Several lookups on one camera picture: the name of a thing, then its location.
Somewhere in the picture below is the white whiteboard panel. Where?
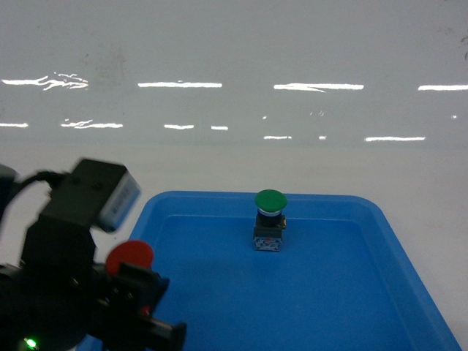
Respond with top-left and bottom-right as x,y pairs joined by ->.
1,1 -> 467,149

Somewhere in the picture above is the green push button switch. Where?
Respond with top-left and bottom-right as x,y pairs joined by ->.
252,189 -> 287,252

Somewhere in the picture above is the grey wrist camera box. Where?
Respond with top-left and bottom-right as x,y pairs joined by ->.
39,159 -> 140,233

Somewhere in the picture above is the blue plastic tray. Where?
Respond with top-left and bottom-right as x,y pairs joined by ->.
131,192 -> 459,350

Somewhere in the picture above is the black camera cable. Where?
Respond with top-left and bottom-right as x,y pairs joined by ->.
0,170 -> 67,220

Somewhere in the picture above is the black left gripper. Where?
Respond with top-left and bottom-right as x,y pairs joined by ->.
1,215 -> 186,350

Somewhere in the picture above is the red push button switch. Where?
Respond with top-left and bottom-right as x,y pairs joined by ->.
105,240 -> 154,276

